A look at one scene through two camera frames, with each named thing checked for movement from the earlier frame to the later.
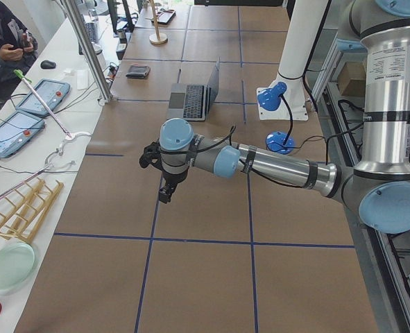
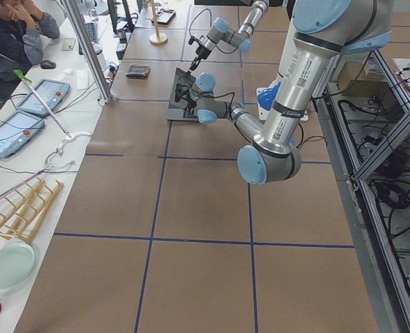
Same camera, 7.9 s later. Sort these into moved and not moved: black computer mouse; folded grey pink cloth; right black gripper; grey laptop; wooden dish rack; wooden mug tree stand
Moved: grey laptop; right black gripper
Not moved: wooden mug tree stand; wooden dish rack; black computer mouse; folded grey pink cloth
